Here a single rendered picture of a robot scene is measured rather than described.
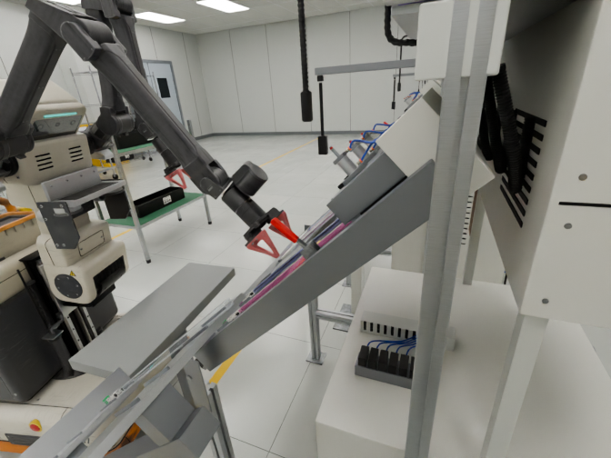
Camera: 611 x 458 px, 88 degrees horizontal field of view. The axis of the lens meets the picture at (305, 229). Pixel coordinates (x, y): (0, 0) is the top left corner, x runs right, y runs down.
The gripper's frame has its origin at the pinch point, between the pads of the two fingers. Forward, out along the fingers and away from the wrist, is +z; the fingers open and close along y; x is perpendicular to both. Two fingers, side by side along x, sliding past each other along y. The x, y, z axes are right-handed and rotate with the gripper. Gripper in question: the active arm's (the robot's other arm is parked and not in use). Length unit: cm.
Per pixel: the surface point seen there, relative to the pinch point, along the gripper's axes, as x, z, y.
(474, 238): -25, 45, 44
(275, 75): 242, -336, 864
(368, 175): -34.6, 0.4, -17.5
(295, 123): 300, -205, 862
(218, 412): 36.2, 18.6, -23.4
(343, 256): -23.6, 6.9, -21.6
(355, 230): -28.5, 4.9, -21.6
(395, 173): -37.7, 2.8, -17.5
